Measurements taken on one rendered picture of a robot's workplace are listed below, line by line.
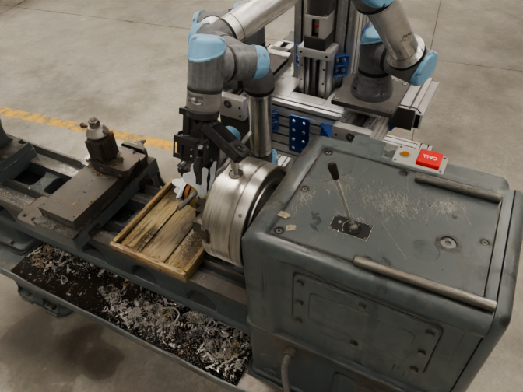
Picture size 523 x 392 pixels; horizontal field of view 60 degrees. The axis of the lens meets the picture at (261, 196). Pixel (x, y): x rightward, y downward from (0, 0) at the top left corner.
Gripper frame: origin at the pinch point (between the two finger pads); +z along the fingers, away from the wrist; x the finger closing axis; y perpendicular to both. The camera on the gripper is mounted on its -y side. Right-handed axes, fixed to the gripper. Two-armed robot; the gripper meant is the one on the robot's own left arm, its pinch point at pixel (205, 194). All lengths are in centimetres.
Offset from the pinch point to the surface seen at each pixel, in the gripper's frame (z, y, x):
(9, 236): 68, 113, -27
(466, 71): 11, -39, -363
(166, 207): 32, 37, -36
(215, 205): 8.4, 2.7, -10.3
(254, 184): 2.0, -4.9, -16.1
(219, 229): 14.1, 0.0, -8.7
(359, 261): 3.3, -38.4, 0.1
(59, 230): 37, 61, -9
